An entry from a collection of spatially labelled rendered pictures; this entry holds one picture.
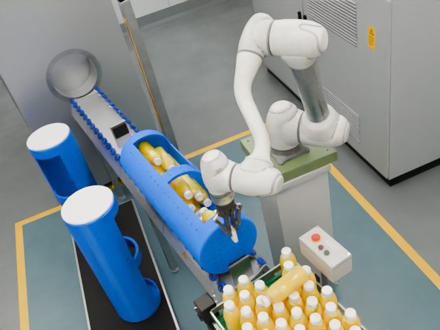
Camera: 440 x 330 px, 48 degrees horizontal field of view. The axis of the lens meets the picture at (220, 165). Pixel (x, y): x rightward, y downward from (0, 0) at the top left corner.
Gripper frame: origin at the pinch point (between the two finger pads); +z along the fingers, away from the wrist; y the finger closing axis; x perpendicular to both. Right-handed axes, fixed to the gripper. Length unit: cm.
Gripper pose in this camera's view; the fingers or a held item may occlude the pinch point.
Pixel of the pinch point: (233, 234)
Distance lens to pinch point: 197.9
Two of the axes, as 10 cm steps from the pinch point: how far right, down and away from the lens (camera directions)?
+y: 8.3, -4.7, 2.9
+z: 2.0, 7.5, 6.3
